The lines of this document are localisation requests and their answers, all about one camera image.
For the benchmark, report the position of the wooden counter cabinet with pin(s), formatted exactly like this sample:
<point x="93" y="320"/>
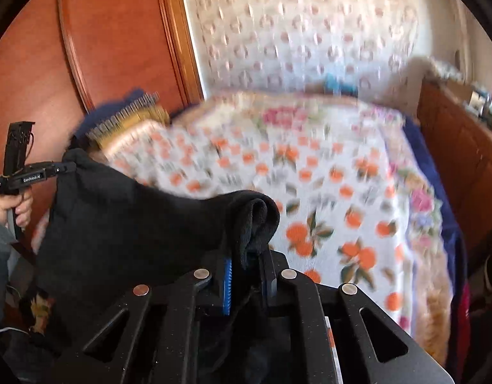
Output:
<point x="458" y="148"/>

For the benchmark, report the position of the cardboard box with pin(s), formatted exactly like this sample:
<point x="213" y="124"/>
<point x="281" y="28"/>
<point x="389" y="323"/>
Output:
<point x="460" y="90"/>

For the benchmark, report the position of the teal box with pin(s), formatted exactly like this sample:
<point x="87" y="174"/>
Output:
<point x="340" y="84"/>

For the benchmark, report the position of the red cloth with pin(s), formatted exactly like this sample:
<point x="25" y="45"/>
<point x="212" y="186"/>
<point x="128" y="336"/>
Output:
<point x="464" y="316"/>

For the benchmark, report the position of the navy blue pillow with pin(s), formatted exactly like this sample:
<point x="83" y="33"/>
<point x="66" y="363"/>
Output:
<point x="105" y="114"/>

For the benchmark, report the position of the circle patterned sheer curtain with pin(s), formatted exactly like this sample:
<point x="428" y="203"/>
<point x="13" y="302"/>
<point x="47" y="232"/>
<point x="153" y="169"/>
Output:
<point x="302" y="32"/>

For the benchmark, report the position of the person's left hand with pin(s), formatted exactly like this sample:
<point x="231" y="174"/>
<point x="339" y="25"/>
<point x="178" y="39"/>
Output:
<point x="23" y="212"/>

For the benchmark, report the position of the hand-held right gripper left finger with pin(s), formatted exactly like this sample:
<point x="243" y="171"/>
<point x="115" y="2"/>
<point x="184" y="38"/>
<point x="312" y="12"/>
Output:
<point x="228" y="284"/>

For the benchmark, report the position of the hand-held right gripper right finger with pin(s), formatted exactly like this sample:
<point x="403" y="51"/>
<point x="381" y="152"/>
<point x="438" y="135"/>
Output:
<point x="270" y="284"/>

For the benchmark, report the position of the black printed t-shirt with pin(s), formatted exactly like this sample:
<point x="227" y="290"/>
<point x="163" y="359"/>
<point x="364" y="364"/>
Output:
<point x="129" y="228"/>

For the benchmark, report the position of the folded patterned cloth stack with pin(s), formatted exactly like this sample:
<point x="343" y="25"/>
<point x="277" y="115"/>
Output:
<point x="444" y="68"/>

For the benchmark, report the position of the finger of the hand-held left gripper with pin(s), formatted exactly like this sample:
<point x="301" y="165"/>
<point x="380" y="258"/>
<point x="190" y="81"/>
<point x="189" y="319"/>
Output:
<point x="63" y="167"/>

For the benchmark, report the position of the wooden slatted wardrobe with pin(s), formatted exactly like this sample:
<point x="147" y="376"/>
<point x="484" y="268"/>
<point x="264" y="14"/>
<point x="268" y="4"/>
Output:
<point x="109" y="40"/>

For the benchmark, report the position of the striped tan cloth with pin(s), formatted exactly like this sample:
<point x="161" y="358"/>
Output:
<point x="129" y="124"/>

